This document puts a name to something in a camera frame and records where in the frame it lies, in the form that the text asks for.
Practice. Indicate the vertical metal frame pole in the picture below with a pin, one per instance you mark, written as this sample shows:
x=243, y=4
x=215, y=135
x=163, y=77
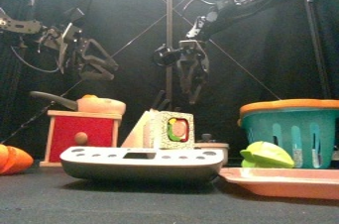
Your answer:
x=170, y=20

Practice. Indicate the small grey toy pot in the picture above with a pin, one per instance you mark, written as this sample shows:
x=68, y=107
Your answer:
x=216, y=148

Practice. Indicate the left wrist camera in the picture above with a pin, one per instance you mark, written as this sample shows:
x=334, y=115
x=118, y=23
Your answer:
x=79, y=9

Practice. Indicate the white speckled sushi piece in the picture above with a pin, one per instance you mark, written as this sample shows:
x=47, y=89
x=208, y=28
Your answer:
x=175, y=131

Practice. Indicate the orange toy carrot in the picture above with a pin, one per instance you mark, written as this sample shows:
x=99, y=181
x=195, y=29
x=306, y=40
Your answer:
x=14, y=159

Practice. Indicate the green toy fruit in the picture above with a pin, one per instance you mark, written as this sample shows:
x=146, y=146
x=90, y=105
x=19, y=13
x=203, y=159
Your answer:
x=267, y=155

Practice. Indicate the black tripod stand pole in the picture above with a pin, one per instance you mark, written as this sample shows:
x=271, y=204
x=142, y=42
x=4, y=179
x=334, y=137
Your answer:
x=317, y=49

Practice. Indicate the red wooden drawer box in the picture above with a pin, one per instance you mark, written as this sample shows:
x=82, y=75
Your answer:
x=79, y=135

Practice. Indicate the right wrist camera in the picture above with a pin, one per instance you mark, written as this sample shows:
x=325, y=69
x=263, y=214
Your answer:
x=166, y=56

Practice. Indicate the teal basket orange rim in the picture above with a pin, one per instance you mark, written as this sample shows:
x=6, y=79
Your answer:
x=291, y=125

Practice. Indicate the tan triangular toy wedge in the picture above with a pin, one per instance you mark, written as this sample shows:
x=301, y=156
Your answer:
x=138, y=134

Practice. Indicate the pink plastic tray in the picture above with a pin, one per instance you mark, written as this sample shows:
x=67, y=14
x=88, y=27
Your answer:
x=287, y=181

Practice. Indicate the white grey toy tray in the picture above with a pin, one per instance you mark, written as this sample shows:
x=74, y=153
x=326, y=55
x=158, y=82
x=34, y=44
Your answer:
x=140, y=165

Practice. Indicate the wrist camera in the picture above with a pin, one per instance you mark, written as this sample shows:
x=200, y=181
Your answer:
x=79, y=9
x=166, y=56

